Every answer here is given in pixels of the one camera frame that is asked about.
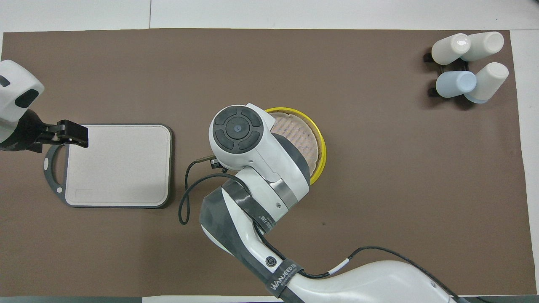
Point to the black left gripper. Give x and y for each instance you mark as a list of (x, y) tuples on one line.
[(25, 134)]

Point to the white slotted steamer lid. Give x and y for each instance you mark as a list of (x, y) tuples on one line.
[(301, 134)]

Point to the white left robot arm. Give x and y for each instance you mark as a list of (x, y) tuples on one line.
[(12, 97)]

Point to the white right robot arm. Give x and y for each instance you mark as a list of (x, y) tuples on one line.
[(261, 168)]

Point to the yellow bamboo steamer basket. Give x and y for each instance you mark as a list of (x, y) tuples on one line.
[(322, 143)]

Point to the white cutting board grey rim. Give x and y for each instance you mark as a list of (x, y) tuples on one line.
[(118, 164)]

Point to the brown table mat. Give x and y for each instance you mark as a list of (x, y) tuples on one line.
[(379, 189)]

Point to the light blue cup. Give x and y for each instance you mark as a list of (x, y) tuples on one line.
[(455, 84)]

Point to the white cup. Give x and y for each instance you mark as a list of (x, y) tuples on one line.
[(489, 81), (449, 49), (485, 45)]

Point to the black cup rack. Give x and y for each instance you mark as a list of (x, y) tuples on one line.
[(459, 66)]

